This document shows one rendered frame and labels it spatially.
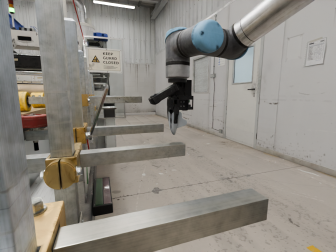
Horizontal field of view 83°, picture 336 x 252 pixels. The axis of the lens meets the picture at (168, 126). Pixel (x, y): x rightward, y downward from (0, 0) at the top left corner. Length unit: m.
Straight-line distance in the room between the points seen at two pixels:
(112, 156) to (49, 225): 0.24
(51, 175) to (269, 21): 0.64
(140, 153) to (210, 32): 0.40
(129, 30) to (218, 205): 9.64
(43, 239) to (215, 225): 0.17
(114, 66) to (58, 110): 2.58
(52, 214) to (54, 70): 0.23
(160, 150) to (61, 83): 0.25
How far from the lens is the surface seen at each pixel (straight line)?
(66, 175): 0.38
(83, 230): 0.23
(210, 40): 0.62
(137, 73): 9.44
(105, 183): 0.63
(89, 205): 0.54
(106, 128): 0.68
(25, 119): 0.68
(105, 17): 9.83
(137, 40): 9.72
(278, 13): 0.65
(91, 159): 0.44
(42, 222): 0.23
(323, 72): 3.10
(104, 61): 2.95
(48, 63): 0.39
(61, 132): 0.39
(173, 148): 0.47
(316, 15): 3.32
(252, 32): 0.68
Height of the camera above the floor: 0.97
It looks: 9 degrees down
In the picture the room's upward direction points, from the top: straight up
